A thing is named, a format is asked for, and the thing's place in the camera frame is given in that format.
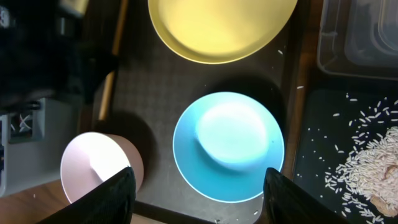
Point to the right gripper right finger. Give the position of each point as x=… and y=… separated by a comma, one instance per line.
x=285, y=202

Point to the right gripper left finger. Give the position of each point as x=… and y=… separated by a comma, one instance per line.
x=112, y=202

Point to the pink bowl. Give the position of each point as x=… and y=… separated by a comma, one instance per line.
x=92, y=158

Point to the rice and shell scraps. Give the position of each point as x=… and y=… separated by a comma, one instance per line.
x=375, y=175

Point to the light blue bowl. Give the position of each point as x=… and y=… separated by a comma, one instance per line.
x=223, y=143

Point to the yellow plate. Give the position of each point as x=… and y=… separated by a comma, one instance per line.
x=218, y=31

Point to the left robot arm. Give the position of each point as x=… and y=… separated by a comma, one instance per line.
x=37, y=61

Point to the black waste tray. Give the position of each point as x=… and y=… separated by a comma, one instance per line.
x=336, y=126

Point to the grey dish rack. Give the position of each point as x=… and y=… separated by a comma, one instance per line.
x=29, y=162

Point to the brown serving tray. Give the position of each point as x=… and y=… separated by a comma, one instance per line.
x=153, y=87

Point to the clear plastic bin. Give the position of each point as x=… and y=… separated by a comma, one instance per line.
x=358, y=38

